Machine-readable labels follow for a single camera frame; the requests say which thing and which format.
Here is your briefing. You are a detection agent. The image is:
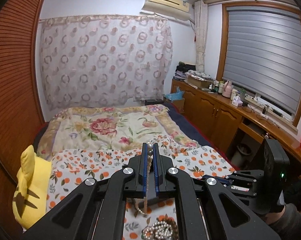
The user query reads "brown wooden bead bracelet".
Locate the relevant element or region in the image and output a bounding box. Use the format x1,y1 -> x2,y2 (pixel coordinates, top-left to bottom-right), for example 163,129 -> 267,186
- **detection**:
127,197 -> 180,240

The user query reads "white pearl necklace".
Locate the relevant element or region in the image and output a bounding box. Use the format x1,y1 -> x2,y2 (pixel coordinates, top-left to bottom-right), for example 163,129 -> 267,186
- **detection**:
133,141 -> 179,240

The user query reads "floral quilt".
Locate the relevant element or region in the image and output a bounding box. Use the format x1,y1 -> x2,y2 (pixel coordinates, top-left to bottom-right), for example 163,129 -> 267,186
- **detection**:
36,105 -> 199,160

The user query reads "dark blue bed sheet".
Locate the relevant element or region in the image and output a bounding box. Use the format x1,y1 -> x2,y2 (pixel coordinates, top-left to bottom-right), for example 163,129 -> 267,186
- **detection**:
163,102 -> 214,148

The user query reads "wooden cabinet counter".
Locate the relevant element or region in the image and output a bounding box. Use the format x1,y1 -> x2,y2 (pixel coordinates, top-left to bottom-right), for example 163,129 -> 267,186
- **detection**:
170,79 -> 301,176

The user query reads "orange print white blanket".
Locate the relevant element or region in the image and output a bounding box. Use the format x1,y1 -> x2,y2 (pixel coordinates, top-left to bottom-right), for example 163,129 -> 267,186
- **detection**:
46,137 -> 235,239

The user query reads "blue tissue bag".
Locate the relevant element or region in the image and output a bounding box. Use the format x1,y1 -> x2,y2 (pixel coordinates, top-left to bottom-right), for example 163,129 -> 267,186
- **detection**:
164,87 -> 184,102

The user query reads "pink thermos jug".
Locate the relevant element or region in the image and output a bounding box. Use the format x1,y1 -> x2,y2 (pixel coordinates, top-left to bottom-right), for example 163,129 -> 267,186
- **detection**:
222,81 -> 232,98

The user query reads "cardboard box on counter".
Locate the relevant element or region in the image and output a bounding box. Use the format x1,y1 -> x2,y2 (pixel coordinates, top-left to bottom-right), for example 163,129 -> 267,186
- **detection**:
185,75 -> 213,89

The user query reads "stack of folded clothes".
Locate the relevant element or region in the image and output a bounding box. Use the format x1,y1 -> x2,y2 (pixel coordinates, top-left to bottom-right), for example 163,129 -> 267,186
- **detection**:
174,61 -> 195,81

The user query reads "yellow plush toy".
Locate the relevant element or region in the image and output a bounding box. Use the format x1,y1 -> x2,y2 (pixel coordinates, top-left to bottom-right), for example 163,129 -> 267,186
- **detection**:
12,145 -> 51,230

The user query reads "pink circle pattern curtain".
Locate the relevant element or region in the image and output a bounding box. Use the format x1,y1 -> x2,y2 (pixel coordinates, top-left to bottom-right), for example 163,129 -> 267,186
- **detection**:
39,15 -> 173,110

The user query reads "wooden louvered wardrobe door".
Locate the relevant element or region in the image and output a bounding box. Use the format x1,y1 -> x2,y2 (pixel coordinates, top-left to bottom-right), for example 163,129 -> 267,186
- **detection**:
0,0 -> 44,239

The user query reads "grey window blind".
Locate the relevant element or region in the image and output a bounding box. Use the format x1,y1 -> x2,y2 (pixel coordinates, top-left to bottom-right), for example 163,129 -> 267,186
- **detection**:
223,6 -> 301,114

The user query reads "cream tied window curtain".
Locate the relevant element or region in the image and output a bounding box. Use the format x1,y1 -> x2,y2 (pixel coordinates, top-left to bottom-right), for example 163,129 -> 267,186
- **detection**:
194,0 -> 208,72

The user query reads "cream wall air conditioner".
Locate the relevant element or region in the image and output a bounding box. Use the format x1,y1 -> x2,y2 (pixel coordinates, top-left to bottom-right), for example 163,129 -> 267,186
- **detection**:
142,0 -> 191,21

